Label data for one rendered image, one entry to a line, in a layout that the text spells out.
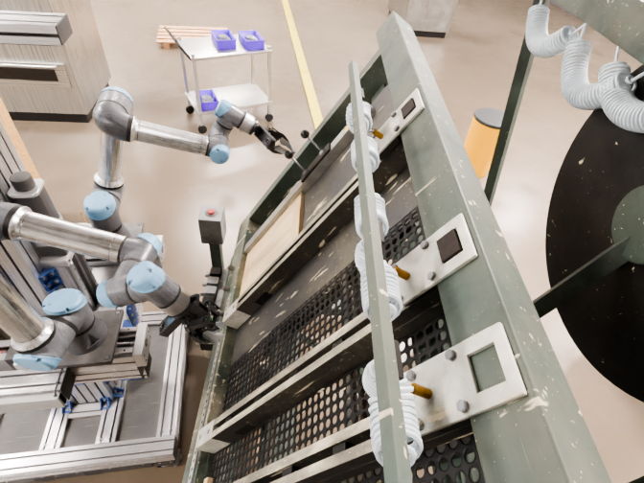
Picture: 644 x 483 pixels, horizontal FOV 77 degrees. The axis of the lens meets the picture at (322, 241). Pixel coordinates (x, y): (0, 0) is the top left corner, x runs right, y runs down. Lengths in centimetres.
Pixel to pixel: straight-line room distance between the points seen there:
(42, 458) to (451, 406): 215
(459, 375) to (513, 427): 10
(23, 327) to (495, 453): 123
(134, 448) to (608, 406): 282
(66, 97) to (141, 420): 352
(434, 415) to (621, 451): 264
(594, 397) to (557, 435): 278
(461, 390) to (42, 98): 490
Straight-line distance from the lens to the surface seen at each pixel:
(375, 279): 56
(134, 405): 248
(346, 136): 160
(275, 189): 206
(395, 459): 45
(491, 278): 65
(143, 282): 102
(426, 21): 833
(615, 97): 124
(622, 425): 333
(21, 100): 524
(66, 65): 486
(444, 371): 64
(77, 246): 123
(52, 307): 155
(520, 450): 56
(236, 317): 172
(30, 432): 261
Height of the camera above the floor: 240
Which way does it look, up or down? 45 degrees down
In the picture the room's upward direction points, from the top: 8 degrees clockwise
